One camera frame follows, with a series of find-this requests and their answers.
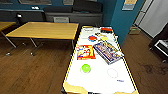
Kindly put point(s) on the green ball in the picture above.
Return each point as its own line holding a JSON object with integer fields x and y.
{"x": 86, "y": 68}

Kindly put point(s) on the yellow wooden gaming table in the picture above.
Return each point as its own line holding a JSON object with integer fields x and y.
{"x": 96, "y": 81}

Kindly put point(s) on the orange red game box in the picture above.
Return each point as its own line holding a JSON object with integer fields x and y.
{"x": 85, "y": 52}

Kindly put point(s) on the white paper sheet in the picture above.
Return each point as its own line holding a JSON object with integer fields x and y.
{"x": 89, "y": 30}

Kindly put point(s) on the pale yellow item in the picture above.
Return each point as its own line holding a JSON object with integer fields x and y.
{"x": 104, "y": 38}

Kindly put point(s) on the red and black box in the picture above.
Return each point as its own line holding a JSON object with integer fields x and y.
{"x": 106, "y": 29}

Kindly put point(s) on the white box on sofa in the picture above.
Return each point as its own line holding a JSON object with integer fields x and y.
{"x": 61, "y": 19}

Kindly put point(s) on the black sofa cushion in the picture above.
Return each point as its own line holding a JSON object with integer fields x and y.
{"x": 87, "y": 6}

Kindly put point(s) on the long wooden table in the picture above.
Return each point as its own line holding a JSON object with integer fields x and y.
{"x": 43, "y": 30}
{"x": 5, "y": 26}

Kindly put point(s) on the white sill outlet box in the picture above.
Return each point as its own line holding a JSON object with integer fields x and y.
{"x": 35, "y": 8}

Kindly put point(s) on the small black round object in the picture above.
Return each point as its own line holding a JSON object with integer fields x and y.
{"x": 19, "y": 15}

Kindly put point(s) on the black wheeled cart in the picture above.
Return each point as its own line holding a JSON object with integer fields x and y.
{"x": 160, "y": 45}

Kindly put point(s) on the interior wall window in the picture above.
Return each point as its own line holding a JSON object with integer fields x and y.
{"x": 35, "y": 1}
{"x": 6, "y": 1}
{"x": 68, "y": 1}

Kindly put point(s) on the grey wall bench sofa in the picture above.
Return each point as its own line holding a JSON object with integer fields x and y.
{"x": 33, "y": 16}

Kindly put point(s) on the small framed wall sign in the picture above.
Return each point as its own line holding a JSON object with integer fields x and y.
{"x": 129, "y": 5}

